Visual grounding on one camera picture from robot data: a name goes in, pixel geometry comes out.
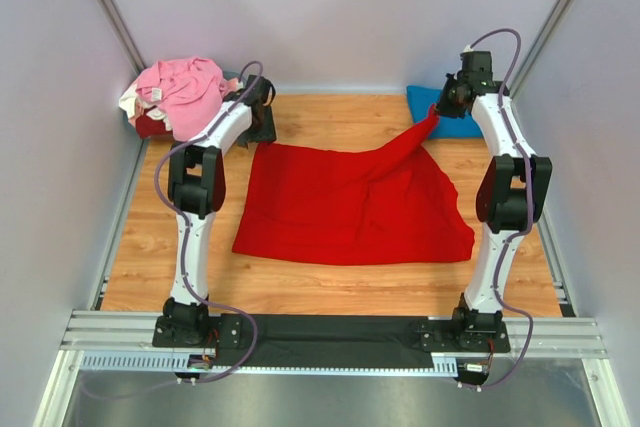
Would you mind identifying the grey laundry basket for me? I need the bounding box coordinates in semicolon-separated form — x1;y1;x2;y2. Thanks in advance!
223;71;246;93

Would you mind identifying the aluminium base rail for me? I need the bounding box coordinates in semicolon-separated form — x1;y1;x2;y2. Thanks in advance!
61;311;607;377

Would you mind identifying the dark red garment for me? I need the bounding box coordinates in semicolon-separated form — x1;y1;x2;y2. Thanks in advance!
133;115;173;139

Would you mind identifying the light pink garment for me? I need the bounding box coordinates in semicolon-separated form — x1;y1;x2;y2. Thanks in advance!
220;78;243;97

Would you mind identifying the red t shirt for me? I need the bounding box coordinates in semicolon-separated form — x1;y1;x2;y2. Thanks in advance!
232;113;475;266

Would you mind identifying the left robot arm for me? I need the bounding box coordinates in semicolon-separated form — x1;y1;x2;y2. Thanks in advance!
152;75;276;348

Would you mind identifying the folded blue t shirt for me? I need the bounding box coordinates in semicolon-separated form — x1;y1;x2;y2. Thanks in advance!
406;85;483;139

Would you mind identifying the white cream garment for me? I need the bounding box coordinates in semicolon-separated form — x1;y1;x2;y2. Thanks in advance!
118;83;152;124

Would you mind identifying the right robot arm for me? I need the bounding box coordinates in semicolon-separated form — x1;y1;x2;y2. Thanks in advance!
435;48;552;351

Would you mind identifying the pink t shirt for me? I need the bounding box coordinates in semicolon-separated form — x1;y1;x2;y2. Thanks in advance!
135;57;224;141

